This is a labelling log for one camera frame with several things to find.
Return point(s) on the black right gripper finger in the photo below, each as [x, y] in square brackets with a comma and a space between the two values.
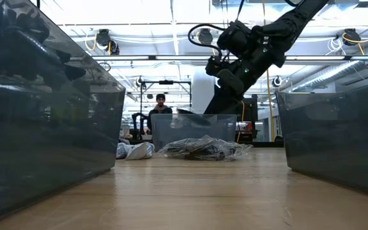
[238, 102]
[220, 102]

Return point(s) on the clear plastic bag dark contents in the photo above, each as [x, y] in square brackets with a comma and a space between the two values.
[187, 145]
[232, 151]

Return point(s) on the blue white toothpaste tube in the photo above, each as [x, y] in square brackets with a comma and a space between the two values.
[141, 151]
[121, 151]

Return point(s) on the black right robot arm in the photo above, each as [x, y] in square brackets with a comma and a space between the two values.
[292, 19]

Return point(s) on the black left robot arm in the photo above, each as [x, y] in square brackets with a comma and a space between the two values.
[27, 44]

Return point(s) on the black monitor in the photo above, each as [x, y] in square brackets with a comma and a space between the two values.
[251, 110]

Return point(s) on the white column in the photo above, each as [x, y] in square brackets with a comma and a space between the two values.
[200, 92]

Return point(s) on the smoke grey plastic bin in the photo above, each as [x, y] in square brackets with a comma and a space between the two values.
[59, 143]
[331, 137]
[168, 127]

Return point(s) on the person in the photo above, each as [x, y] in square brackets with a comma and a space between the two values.
[160, 99]

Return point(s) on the ceiling light strip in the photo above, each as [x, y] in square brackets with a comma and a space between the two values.
[171, 57]

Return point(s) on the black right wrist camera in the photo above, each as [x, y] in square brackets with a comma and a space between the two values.
[216, 66]

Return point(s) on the black aluminium table frame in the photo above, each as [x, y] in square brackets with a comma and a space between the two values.
[267, 144]

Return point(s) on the black gantry frame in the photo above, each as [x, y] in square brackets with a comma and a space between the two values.
[166, 82]

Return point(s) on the silver ventilation duct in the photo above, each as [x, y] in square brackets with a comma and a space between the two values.
[327, 75]

